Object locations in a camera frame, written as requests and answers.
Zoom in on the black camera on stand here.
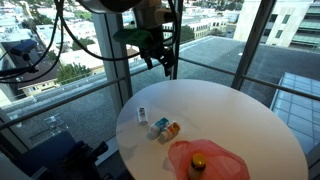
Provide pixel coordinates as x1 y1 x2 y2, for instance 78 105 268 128
9 38 40 74

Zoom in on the yellow-capped bottle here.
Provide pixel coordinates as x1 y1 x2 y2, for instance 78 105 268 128
187 152 208 180

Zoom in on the grey metal window rail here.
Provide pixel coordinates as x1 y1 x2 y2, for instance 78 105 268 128
177 56 320 102
0 76 127 132

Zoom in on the round white pedestal table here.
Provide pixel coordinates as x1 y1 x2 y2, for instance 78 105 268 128
115 78 310 180

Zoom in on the white and blue container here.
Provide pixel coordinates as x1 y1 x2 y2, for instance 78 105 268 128
149 117 171 138

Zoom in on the blue black equipment base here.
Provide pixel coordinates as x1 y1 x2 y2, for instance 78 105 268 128
12 130 111 180

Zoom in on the black cable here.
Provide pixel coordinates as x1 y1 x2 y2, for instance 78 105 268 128
0 0 66 85
59 0 179 63

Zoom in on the white bottle orange label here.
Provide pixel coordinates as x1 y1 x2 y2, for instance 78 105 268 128
158 121 182 144

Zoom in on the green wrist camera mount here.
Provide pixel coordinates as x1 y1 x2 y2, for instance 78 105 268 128
112 27 155 50

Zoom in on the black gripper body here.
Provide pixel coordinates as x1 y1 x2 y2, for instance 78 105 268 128
138 38 177 66

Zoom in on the white stick container black print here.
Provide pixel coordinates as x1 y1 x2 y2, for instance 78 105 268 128
136 106 150 127

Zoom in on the orange plastic bag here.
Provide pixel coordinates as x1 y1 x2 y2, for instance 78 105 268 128
167 138 251 180

